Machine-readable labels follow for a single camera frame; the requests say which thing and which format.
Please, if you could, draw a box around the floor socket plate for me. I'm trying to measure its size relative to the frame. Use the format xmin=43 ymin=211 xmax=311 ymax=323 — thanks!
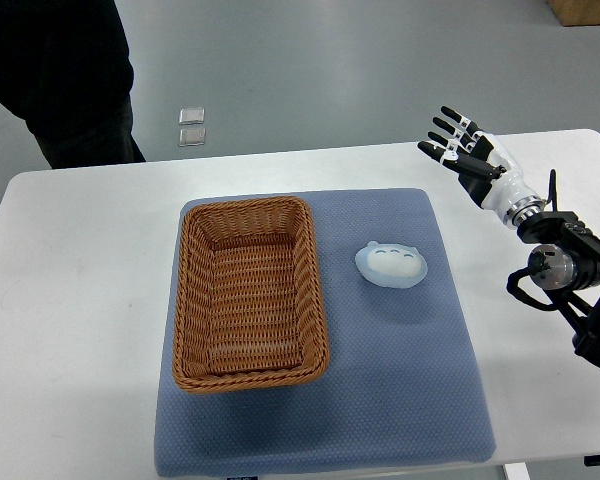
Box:
xmin=179 ymin=107 xmax=205 ymax=125
xmin=178 ymin=127 xmax=206 ymax=147

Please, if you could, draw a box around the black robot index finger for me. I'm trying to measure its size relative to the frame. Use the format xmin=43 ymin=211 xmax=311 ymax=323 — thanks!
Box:
xmin=417 ymin=141 xmax=455 ymax=164

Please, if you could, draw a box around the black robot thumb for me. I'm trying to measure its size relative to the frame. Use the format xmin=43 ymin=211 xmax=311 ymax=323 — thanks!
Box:
xmin=443 ymin=153 xmax=504 ymax=178

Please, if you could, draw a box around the person in black clothes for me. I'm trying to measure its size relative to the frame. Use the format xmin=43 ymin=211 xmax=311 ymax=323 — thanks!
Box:
xmin=0 ymin=1 xmax=145 ymax=169

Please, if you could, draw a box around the lower floor socket plate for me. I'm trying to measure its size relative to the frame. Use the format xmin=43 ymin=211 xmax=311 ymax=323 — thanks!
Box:
xmin=178 ymin=127 xmax=206 ymax=147

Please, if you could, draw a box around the blue white plush toy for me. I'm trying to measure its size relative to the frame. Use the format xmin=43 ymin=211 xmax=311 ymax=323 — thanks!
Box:
xmin=355 ymin=241 xmax=428 ymax=289

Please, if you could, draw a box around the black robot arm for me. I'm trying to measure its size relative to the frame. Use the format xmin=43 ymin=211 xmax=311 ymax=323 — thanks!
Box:
xmin=418 ymin=106 xmax=600 ymax=369

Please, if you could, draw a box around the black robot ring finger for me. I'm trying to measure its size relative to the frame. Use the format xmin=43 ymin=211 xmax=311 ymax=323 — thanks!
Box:
xmin=432 ymin=117 xmax=473 ymax=143

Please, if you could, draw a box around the upper floor socket plate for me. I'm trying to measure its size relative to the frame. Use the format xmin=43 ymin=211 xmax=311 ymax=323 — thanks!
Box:
xmin=179 ymin=107 xmax=205 ymax=125

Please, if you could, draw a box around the cardboard box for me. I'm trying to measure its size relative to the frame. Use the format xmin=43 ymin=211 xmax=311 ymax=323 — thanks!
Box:
xmin=547 ymin=0 xmax=600 ymax=27

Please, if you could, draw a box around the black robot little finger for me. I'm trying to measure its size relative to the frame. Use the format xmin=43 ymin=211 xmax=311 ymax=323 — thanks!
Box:
xmin=440 ymin=106 xmax=482 ymax=135

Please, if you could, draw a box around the brown wicker basket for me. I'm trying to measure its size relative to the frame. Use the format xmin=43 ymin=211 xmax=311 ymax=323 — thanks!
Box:
xmin=172 ymin=196 xmax=330 ymax=394

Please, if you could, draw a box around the blue fabric mat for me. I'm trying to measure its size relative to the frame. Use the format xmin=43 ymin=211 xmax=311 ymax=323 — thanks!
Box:
xmin=154 ymin=188 xmax=496 ymax=477

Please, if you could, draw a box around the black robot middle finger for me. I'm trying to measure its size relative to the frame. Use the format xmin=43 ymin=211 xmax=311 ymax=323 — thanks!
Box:
xmin=427 ymin=131 xmax=467 ymax=153

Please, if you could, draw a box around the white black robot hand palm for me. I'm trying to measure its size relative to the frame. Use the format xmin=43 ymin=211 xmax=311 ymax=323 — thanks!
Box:
xmin=458 ymin=133 xmax=538 ymax=223

